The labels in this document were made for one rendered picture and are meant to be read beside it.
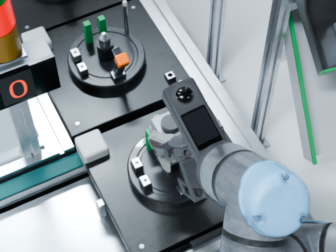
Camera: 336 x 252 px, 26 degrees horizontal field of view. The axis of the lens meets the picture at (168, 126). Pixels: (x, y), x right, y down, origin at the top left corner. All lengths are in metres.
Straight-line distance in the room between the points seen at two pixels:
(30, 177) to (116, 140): 0.16
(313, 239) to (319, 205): 0.40
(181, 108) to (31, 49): 0.23
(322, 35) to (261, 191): 0.36
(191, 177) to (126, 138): 0.28
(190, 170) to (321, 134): 0.31
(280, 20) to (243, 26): 0.46
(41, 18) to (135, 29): 0.18
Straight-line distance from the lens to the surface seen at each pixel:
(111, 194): 1.18
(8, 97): 1.03
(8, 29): 0.94
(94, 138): 1.22
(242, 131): 1.26
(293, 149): 1.37
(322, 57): 1.07
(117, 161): 1.21
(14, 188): 1.24
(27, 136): 1.21
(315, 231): 0.93
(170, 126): 1.07
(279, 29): 1.10
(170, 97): 0.94
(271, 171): 0.79
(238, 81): 1.45
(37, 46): 1.02
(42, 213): 1.24
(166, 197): 1.16
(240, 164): 0.83
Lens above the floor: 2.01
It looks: 56 degrees down
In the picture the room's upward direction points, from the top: straight up
